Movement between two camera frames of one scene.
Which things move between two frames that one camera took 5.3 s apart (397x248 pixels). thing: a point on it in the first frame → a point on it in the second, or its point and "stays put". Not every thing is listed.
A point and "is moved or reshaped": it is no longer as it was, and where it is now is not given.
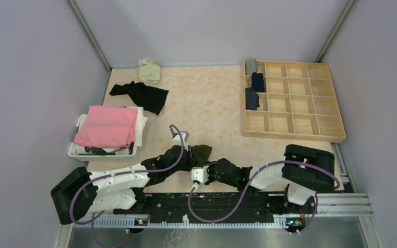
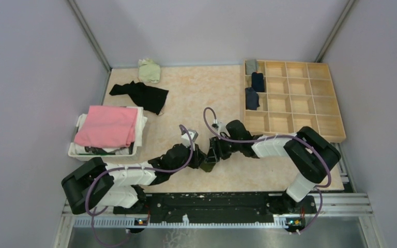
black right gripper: x=211 y=164 → x=216 y=152
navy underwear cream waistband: x=252 y=98 stays put
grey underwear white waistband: x=250 y=66 stays put
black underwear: x=151 y=99 stays put
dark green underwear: x=200 y=154 is moved or reshaped
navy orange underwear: x=257 y=81 stays put
